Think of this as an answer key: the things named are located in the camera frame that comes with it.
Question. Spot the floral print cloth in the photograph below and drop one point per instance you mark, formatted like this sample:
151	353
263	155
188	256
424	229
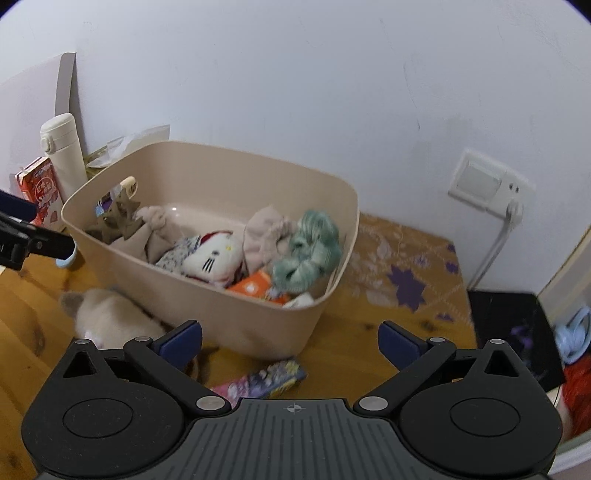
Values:
173	256

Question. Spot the white thermos bottle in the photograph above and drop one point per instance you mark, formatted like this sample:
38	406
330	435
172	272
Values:
64	157

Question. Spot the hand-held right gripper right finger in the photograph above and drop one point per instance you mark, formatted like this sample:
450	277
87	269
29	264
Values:
395	344

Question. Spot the fluffy cream cat plush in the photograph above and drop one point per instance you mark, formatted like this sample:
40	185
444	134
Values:
115	318

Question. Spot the brown mat with purple flowers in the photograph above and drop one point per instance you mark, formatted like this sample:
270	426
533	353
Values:
406	258

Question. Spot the beige sock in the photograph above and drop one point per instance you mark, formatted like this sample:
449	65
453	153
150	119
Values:
157	230

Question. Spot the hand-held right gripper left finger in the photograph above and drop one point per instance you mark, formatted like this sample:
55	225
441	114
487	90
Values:
182	341

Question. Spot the blue and white tissue packet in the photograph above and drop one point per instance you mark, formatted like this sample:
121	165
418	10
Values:
300	301

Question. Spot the red bag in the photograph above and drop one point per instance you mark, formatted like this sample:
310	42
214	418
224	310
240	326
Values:
579	392

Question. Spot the beige plastic storage bin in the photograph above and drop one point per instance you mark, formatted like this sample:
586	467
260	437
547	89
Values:
240	318

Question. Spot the dark snack bar packet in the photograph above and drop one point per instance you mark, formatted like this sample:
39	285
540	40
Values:
268	381

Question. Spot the white wall socket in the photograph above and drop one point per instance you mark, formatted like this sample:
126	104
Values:
480	180

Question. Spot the light blue headphones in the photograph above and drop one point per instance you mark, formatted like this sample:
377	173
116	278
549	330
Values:
570	337

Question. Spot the red milk carton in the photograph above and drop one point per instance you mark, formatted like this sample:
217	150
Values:
41	189

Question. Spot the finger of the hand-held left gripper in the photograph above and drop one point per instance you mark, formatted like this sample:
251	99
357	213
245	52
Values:
46	240
18	207

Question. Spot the brown star-shaped toy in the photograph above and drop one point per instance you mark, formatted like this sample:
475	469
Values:
117	221

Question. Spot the orange plastic bottle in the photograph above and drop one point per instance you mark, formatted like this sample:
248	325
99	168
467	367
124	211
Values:
249	286

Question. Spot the white kitty plush red outfit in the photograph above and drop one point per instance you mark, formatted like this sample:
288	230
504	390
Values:
210	258

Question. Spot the lavender cabinet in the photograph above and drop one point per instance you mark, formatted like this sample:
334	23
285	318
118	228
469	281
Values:
27	115

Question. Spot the wooden desk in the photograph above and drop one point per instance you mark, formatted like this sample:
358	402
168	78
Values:
27	323

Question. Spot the light blue hairbrush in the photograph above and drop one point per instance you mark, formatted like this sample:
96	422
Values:
67	263

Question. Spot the black mat with purple print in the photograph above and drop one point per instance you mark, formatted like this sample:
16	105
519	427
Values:
508	323

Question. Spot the green knit sock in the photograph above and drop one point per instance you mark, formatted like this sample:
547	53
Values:
304	258

